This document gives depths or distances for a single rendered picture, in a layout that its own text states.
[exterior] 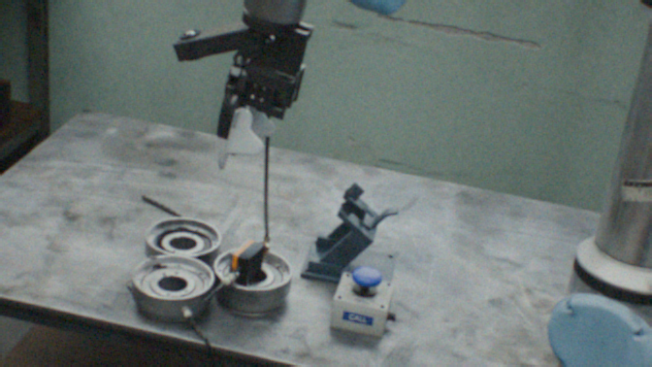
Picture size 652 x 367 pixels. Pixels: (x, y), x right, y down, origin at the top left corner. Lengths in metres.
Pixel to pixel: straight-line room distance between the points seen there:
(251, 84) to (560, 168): 1.83
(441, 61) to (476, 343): 1.63
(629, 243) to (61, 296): 0.71
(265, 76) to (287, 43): 0.05
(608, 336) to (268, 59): 0.52
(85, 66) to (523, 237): 1.90
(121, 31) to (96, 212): 1.62
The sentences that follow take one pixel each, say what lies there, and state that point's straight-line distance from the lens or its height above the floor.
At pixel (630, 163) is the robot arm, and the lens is 0.99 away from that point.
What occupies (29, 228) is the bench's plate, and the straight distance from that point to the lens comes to 1.45.
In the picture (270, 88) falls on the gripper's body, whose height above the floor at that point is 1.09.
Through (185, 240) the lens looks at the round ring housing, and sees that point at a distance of 1.38.
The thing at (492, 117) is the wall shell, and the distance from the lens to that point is 2.87.
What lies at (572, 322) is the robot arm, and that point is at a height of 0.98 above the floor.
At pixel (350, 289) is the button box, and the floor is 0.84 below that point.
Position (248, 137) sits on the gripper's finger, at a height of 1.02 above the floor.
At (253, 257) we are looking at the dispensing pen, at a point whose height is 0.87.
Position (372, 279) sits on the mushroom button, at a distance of 1.24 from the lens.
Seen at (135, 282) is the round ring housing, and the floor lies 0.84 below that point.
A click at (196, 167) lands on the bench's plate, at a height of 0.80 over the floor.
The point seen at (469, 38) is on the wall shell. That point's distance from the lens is 2.80.
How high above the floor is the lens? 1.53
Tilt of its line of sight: 26 degrees down
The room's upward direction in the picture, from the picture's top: 8 degrees clockwise
